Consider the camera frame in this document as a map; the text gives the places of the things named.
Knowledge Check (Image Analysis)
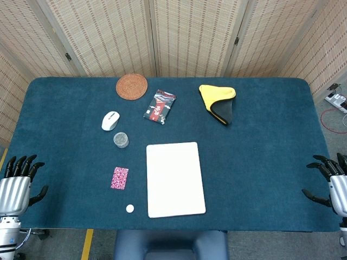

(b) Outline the clear round jar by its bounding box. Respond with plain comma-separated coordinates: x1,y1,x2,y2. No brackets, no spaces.
113,132,130,149

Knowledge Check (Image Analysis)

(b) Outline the yellow grey folded cloth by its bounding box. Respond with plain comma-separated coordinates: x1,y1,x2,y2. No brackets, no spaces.
198,84,237,126

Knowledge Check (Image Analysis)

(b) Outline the round woven rattan coaster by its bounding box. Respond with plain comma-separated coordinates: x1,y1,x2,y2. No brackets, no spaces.
115,73,149,101

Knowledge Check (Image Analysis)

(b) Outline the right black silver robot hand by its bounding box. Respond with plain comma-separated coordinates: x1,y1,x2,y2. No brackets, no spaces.
301,153,347,217

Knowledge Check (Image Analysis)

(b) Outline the white power strip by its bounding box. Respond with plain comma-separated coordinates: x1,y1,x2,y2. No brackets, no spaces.
324,92,347,114

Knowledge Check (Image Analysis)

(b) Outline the white rectangular board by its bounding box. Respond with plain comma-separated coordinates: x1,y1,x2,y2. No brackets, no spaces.
146,141,207,219

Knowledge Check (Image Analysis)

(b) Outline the blue table cover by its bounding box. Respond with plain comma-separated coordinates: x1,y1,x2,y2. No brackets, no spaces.
0,77,343,233

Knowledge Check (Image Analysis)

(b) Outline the white computer mouse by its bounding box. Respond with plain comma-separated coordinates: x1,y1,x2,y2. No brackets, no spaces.
101,110,121,132

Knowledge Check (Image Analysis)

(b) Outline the bamboo folding screen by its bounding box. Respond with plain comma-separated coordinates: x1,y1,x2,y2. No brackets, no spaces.
0,0,347,148

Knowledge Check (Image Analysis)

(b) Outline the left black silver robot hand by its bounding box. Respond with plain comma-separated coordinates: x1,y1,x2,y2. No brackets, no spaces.
0,154,49,217

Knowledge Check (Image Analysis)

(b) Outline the red floor cable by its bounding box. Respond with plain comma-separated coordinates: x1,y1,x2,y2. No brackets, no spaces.
320,107,347,134

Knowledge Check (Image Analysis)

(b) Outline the black red printed packet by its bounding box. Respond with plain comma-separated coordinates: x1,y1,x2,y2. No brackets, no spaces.
143,89,177,126

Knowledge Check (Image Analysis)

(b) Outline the pink patterned card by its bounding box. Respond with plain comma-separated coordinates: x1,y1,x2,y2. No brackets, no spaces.
110,166,130,191

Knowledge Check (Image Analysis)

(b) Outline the blue chair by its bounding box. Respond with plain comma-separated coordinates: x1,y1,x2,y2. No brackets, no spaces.
113,230,230,260

